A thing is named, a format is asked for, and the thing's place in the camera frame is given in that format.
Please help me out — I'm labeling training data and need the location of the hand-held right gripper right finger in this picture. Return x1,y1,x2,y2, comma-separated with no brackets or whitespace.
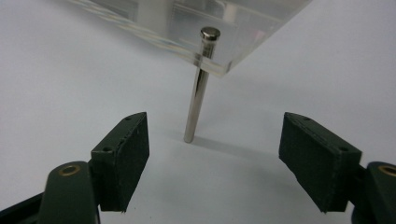
278,111,363,214

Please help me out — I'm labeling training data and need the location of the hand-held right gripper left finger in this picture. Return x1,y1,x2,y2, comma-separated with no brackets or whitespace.
90,111,150,214

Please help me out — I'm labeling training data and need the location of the silver metal standoff pin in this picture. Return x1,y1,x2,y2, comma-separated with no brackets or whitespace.
183,26,221,145

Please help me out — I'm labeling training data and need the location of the clear acrylic picture frame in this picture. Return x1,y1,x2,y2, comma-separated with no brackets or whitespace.
66,0,313,77

